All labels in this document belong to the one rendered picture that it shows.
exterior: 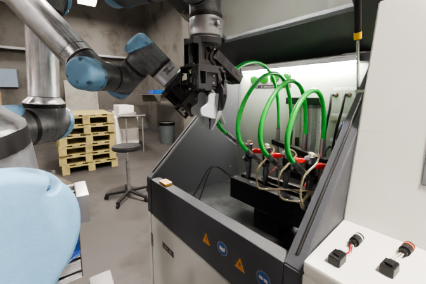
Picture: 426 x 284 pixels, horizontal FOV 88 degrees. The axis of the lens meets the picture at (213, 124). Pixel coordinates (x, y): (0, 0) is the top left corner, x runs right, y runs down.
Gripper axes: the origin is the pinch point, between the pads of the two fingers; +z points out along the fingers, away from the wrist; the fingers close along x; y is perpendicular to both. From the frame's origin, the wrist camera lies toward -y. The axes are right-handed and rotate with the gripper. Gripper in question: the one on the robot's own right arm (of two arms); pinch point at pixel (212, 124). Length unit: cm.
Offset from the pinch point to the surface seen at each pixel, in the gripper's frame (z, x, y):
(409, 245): 23.0, 36.6, -20.6
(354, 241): 23.3, 28.7, -14.1
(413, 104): -5.0, 33.4, -32.2
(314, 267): 25.0, 25.4, -3.1
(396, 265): 23.1, 36.0, -12.0
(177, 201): 29.8, -22.0, -2.9
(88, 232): 123, -183, -4
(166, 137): 104, -467, -250
